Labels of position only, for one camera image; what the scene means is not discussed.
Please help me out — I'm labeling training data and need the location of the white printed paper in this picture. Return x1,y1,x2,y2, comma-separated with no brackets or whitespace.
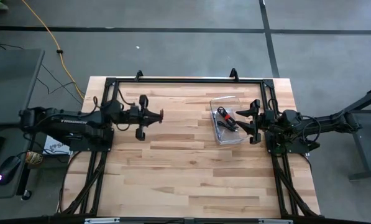
43,135,71,156

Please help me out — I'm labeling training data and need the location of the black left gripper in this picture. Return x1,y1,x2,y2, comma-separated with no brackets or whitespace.
121,95,164,141

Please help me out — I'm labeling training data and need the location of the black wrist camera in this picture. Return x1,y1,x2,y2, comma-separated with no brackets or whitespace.
127,105,142,118
264,110,276,125

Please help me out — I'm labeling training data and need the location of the black cable with red strap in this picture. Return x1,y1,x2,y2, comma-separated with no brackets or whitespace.
216,106,239,126

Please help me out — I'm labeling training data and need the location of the black USB-C cable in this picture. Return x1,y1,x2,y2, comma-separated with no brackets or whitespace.
216,119,240,133

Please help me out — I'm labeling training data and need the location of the silver metal bracket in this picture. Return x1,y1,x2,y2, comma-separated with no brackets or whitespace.
84,217,121,224
259,218,294,224

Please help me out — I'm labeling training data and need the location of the grey desk frame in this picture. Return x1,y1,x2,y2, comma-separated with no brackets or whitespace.
337,85,371,181

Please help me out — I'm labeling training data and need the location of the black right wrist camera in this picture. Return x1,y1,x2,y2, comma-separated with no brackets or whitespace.
264,110,276,125

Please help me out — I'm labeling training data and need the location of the clear plastic organizer bin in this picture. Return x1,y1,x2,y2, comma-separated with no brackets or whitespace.
209,95,250,146

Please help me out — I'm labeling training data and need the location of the dark grey desk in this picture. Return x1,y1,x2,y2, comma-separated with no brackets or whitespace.
0,124,34,200
0,48,46,126

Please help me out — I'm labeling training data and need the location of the black aluminium table frame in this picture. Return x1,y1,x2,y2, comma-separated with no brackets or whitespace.
59,67,322,218

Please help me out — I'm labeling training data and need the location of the brown drink can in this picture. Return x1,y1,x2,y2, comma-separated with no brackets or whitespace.
25,151,44,166

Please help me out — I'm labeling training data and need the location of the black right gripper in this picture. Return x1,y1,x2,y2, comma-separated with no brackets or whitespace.
236,99,268,144

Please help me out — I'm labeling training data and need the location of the black computer mouse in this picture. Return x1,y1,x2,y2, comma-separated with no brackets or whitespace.
0,155,22,186

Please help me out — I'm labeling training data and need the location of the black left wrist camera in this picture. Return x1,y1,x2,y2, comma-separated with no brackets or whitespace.
127,105,142,118

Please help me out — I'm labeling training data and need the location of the yellow extension cord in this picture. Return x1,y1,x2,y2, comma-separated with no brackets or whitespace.
21,0,86,101

